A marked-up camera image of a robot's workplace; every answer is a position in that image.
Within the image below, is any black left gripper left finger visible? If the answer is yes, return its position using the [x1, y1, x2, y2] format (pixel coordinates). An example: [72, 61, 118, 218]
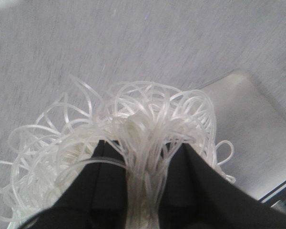
[15, 139, 127, 229]

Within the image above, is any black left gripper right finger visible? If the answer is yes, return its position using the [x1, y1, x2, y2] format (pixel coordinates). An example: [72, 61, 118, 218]
[157, 142, 286, 229]

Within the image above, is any white vermicelli noodle bundle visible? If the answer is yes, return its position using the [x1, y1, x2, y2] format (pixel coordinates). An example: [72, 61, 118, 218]
[0, 77, 235, 229]

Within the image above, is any silver black kitchen scale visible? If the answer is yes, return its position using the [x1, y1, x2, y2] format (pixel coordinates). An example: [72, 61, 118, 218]
[203, 71, 286, 214]

